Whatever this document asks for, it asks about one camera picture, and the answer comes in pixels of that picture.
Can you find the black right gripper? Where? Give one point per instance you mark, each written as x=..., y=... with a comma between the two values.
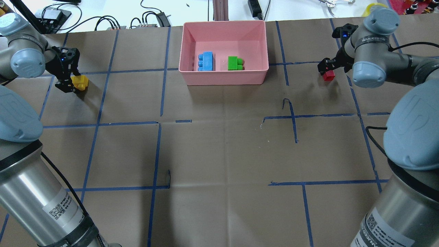
x=339, y=58

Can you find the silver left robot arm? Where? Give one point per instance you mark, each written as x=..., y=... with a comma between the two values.
x=33, y=190

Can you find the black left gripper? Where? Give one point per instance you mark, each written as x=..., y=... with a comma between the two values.
x=63, y=73

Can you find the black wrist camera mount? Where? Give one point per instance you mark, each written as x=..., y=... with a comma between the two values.
x=70, y=57
x=344, y=32

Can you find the blue toy block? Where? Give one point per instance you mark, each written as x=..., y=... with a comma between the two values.
x=206, y=61

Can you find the yellow toy block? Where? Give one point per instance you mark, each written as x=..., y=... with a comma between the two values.
x=80, y=82

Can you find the green toy block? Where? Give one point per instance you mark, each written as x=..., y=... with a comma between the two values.
x=235, y=63

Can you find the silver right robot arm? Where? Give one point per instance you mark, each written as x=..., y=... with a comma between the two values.
x=406, y=212

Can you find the red toy block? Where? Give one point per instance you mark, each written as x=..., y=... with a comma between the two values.
x=328, y=76

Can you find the yellow tape roll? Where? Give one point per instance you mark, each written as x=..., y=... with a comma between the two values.
x=371, y=7

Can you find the pink plastic box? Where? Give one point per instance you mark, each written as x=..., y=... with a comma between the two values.
x=245, y=39

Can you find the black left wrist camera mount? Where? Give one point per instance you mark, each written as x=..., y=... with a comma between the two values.
x=70, y=57

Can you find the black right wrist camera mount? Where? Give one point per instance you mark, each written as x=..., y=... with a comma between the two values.
x=344, y=32

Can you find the aluminium frame post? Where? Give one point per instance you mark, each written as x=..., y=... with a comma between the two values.
x=220, y=10

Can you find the black power strip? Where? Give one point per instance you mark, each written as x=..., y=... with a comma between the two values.
x=255, y=9

